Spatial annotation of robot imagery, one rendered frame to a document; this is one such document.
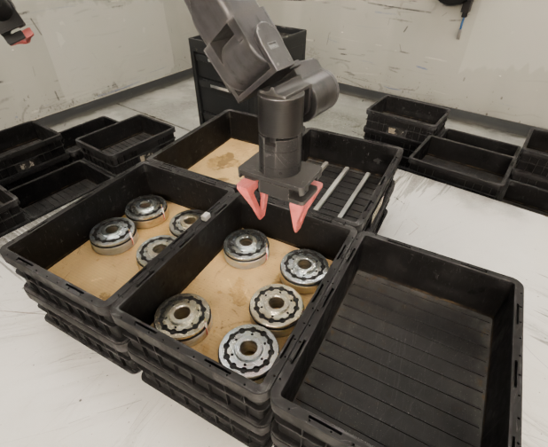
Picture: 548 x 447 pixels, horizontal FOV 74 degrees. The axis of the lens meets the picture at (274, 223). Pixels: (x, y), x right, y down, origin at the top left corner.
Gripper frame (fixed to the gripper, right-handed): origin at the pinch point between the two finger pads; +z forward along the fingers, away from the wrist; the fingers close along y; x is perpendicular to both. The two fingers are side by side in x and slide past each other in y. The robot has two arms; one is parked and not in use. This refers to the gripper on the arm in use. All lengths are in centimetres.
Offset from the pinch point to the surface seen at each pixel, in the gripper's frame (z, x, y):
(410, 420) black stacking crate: 23.8, 6.9, -27.1
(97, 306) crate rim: 13.6, 19.9, 22.9
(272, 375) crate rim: 13.7, 15.9, -8.0
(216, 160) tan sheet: 23, -43, 47
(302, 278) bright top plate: 20.6, -8.5, -1.0
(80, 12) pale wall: 21, -190, 304
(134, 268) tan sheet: 23.4, 5.0, 33.5
